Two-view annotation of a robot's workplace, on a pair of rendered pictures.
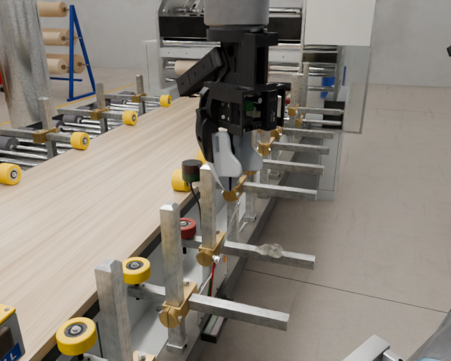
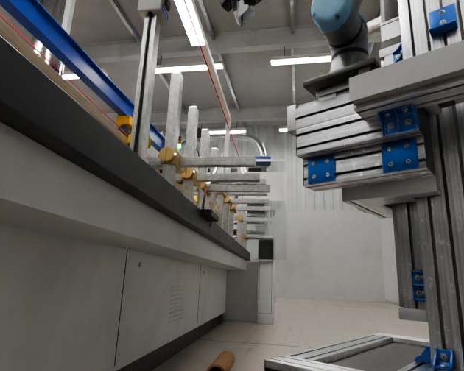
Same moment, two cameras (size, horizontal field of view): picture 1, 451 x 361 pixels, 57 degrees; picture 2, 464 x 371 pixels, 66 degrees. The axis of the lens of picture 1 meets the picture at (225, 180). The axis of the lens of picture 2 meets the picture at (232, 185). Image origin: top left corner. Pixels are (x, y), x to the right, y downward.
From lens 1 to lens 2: 1.26 m
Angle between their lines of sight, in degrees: 39
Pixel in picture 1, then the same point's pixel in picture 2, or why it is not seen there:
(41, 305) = not seen: hidden behind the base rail
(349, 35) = (272, 194)
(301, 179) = (244, 309)
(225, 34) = not seen: outside the picture
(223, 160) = (241, 9)
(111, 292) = (178, 83)
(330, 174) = (267, 298)
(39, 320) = not seen: hidden behind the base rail
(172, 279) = (190, 149)
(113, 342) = (172, 114)
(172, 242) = (194, 124)
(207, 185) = (205, 139)
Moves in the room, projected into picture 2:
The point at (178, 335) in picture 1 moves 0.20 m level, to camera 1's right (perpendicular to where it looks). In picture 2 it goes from (189, 190) to (239, 193)
